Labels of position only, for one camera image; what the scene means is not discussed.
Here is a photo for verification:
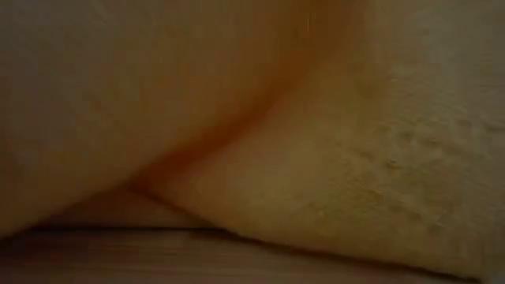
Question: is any yellow towel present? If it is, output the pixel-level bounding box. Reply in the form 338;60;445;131
0;0;505;283

